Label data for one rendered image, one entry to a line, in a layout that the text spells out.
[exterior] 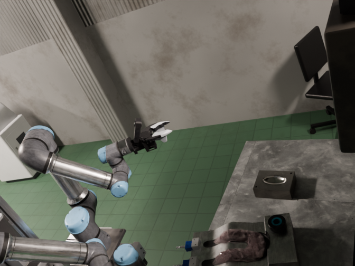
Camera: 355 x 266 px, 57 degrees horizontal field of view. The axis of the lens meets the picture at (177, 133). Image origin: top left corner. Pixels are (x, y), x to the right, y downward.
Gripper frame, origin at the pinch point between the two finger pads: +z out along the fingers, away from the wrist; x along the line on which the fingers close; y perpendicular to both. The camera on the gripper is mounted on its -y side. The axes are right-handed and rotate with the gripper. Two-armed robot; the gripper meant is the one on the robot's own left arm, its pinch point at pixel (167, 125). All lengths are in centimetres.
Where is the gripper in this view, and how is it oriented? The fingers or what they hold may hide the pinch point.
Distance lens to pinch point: 151.4
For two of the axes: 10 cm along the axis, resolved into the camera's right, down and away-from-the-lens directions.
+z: 9.3, -3.7, -0.7
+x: 1.7, 5.9, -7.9
